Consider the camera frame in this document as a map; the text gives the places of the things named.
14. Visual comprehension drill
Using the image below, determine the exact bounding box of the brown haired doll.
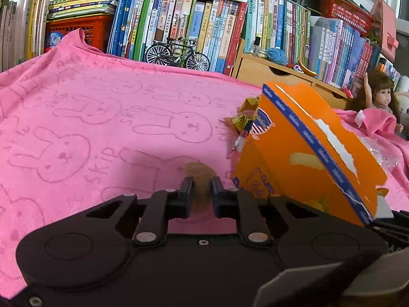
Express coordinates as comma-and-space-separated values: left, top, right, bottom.
347, 70, 406, 135

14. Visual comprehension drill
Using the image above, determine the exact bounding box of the clear plastic bag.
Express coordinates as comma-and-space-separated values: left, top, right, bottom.
361, 136, 404, 175

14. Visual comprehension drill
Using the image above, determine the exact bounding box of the pink fleece cloth with tag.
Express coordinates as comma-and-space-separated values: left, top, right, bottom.
334, 107, 409, 142

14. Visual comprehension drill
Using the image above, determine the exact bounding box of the row of thin colourful books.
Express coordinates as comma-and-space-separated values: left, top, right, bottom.
245, 0, 312, 71

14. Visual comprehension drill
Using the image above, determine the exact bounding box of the pink rabbit print towel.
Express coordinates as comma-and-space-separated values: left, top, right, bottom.
0, 27, 409, 298

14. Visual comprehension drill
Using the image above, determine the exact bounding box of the orange plastic crate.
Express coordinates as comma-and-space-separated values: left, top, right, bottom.
45, 14, 114, 53

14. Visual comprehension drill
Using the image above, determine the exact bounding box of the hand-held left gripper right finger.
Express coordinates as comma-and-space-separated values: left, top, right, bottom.
211, 177, 320, 247

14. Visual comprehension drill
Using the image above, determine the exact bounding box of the row of pale books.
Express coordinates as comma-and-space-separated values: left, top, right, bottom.
0, 0, 49, 71

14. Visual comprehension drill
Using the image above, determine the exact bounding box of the green gold snack bag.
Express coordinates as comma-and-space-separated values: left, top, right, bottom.
224, 97, 261, 134

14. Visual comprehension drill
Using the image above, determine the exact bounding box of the brown fluff ball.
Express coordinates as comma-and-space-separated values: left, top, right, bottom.
184, 161, 217, 213

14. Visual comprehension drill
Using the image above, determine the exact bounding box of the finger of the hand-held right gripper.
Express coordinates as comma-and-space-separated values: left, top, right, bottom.
372, 211, 409, 253

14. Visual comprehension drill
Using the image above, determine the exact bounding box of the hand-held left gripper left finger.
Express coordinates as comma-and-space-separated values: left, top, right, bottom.
86, 177, 195, 247

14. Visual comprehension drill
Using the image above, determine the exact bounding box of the white plush toy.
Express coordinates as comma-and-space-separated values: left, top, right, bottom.
394, 91, 409, 125

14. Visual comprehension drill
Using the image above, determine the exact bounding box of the pink house shaped box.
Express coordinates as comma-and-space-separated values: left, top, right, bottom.
371, 0, 400, 63

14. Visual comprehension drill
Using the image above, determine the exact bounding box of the row of blue pink books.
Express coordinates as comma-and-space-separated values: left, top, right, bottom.
308, 16, 381, 94

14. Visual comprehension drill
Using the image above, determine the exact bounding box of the row of tall picture books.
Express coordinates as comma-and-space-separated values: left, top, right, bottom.
107, 0, 249, 76

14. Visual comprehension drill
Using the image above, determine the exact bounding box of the black model bicycle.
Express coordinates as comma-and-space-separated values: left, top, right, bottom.
145, 37, 211, 71

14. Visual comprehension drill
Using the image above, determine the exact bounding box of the red plastic basket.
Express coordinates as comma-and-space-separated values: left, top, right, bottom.
320, 0, 376, 34

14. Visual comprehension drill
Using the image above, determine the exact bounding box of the wooden drawer organizer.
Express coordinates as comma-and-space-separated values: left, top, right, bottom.
231, 38, 350, 111

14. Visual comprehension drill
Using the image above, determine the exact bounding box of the blue yarn ball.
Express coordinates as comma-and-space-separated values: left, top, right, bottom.
266, 47, 288, 66

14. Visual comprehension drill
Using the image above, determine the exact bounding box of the orange cardboard box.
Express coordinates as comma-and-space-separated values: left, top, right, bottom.
232, 82, 389, 227

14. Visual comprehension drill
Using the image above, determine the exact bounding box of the row of small books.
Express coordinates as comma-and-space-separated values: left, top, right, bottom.
377, 54, 409, 93

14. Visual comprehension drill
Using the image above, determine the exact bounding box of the yellow banana shaped toy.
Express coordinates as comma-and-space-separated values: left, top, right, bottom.
297, 60, 317, 77

